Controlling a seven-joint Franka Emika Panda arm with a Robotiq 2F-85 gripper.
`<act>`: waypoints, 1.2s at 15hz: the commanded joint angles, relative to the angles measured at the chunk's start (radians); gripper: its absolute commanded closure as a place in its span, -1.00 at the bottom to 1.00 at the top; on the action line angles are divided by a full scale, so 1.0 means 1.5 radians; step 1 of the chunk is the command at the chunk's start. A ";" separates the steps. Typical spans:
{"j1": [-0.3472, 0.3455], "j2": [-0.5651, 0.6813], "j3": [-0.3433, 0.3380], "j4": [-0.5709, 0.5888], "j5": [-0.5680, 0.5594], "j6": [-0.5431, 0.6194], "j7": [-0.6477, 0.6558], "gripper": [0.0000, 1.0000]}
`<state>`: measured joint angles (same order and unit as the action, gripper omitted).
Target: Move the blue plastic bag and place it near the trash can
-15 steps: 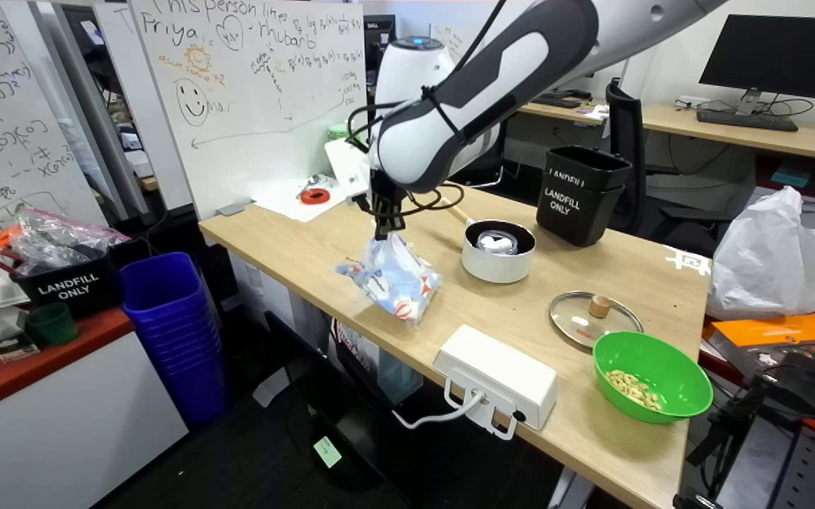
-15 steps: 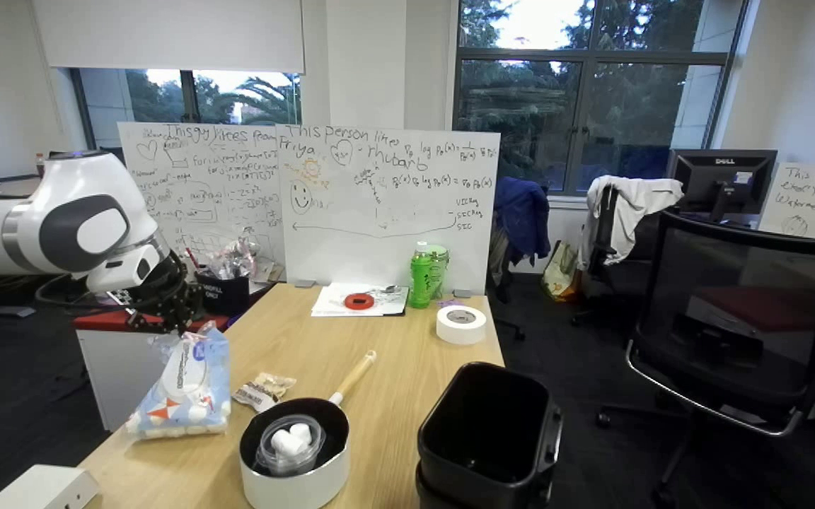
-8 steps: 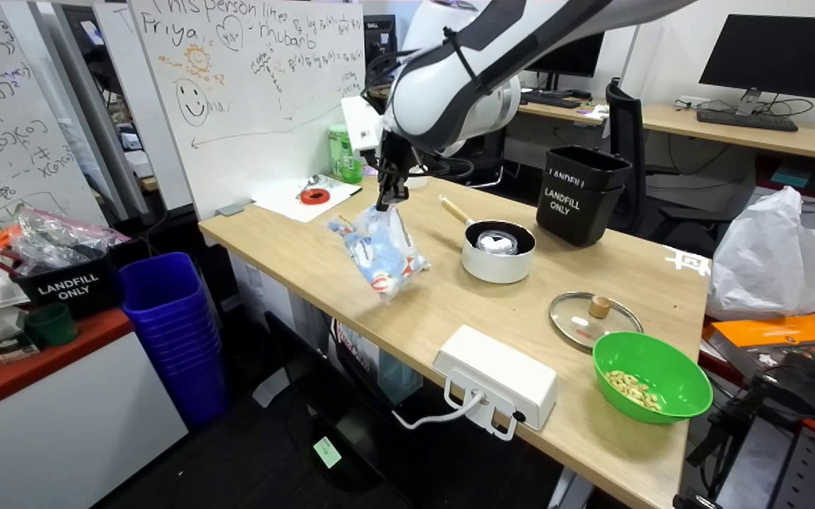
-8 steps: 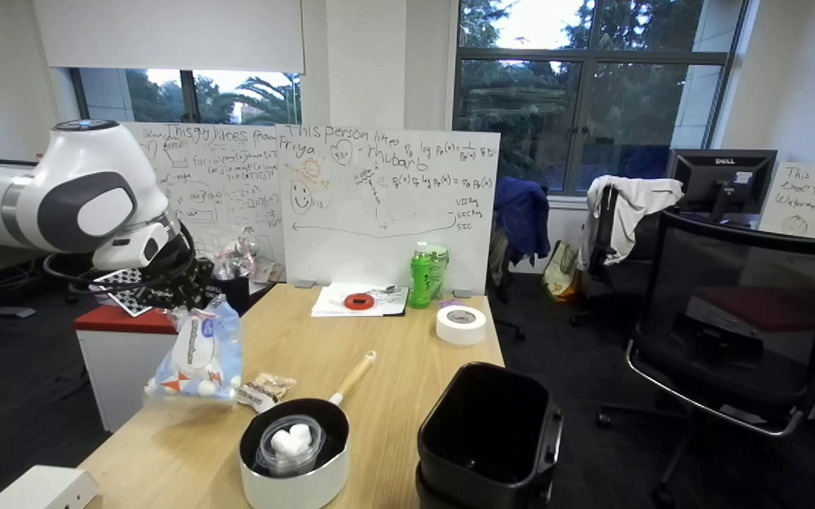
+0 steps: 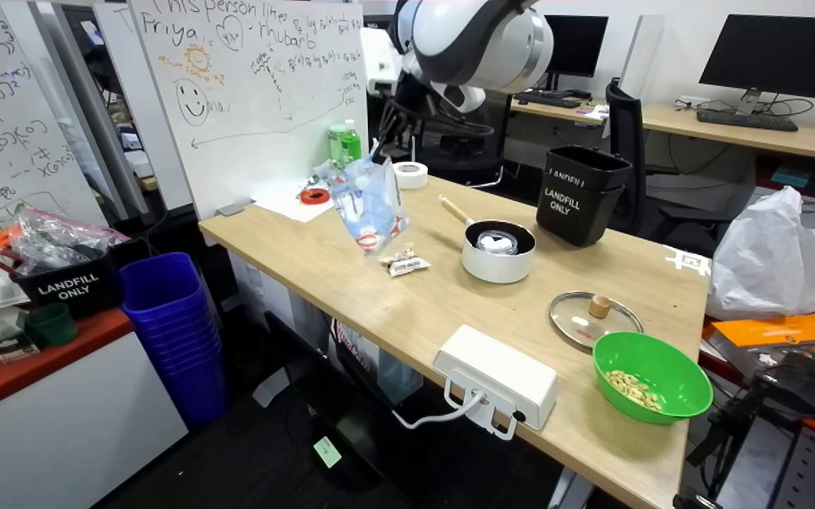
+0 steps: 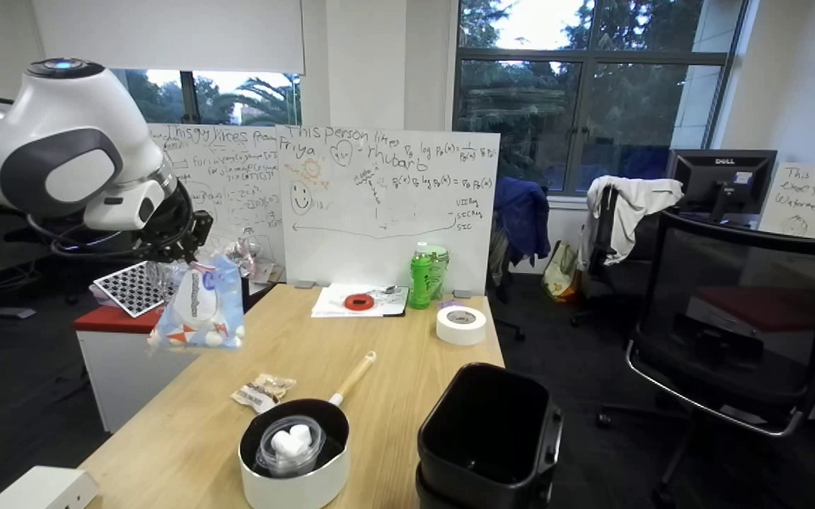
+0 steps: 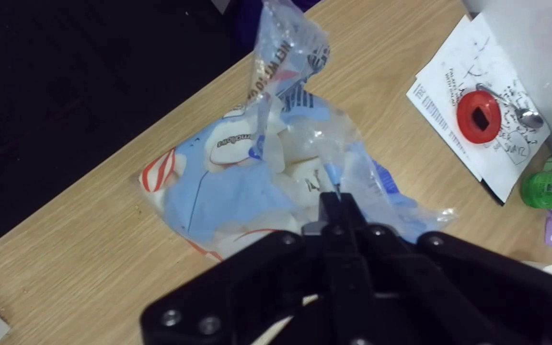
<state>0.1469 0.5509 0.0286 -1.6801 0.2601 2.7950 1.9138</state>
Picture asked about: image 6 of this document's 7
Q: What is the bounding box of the clear cup with white lumps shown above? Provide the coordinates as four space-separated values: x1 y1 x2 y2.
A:
253 410 325 478

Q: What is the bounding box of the black trash can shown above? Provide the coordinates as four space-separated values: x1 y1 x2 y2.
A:
414 360 567 509

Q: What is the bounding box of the small snack packet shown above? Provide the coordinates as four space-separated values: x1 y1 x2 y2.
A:
230 383 279 416
250 372 300 403

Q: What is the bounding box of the red ring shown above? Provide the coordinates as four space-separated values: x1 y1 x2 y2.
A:
341 291 378 315

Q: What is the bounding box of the white pot wooden handle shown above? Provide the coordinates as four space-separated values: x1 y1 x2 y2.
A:
235 348 379 509

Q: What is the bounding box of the white cabinet with red top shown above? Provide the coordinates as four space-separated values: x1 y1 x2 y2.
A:
72 280 283 435

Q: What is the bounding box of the yellow bag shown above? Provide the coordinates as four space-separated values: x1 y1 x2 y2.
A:
540 239 586 307

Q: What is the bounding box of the checkered calibration board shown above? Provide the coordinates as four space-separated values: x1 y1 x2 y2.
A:
88 257 181 321

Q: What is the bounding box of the blue jacket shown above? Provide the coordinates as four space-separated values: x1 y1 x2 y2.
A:
494 175 556 267

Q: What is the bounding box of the crumpled clear plastic trash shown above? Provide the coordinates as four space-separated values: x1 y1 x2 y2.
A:
225 235 276 291

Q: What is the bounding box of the white tape roll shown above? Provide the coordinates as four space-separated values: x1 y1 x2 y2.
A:
434 302 491 348

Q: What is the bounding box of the black chair under jacket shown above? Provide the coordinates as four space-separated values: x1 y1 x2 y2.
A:
586 182 675 307

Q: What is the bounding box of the whiteboard with dense writing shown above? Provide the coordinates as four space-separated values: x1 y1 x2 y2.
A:
147 123 290 287

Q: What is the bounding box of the black mesh office chair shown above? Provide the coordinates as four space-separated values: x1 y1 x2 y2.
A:
594 211 815 509

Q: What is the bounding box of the white jacket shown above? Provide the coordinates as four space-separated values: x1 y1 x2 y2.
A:
586 174 687 270

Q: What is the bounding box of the large dark framed window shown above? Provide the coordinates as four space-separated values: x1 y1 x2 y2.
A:
450 0 751 196

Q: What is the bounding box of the green plastic bottle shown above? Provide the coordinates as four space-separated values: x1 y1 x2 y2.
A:
404 242 453 311

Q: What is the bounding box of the white power box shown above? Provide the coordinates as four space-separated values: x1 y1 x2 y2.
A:
0 462 99 509

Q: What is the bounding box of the blue plastic bag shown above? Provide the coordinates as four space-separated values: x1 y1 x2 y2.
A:
147 252 250 355

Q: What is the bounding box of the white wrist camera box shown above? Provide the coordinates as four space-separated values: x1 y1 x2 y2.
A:
82 179 168 235

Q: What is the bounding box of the window under blind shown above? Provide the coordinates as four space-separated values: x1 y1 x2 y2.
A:
107 65 307 130

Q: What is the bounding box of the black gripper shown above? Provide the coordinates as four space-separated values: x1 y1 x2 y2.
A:
134 179 218 270

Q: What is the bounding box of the black Dell monitor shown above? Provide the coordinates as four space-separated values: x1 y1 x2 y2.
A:
669 147 778 226

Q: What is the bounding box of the whiteboard with smiley drawing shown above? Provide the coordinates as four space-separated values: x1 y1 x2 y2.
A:
279 124 501 298

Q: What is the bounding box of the white roller blind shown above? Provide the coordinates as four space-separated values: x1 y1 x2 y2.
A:
31 0 307 76

